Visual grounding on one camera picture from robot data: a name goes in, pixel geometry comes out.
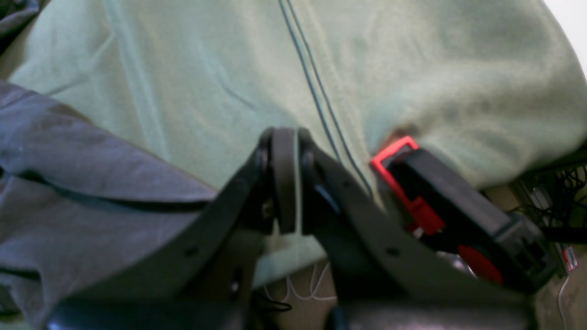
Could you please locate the green table cloth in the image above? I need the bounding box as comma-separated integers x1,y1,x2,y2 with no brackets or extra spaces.
1,0,586,291

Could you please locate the red black clamp left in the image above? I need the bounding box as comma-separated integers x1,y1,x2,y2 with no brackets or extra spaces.
371,136,558,294

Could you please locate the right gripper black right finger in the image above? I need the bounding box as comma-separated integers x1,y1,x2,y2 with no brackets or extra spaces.
298,129,537,330

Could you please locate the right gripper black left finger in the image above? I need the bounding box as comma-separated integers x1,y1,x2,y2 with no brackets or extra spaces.
46,129,276,330

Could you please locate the grey t-shirt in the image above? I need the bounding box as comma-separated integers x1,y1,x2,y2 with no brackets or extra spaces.
0,0,221,328

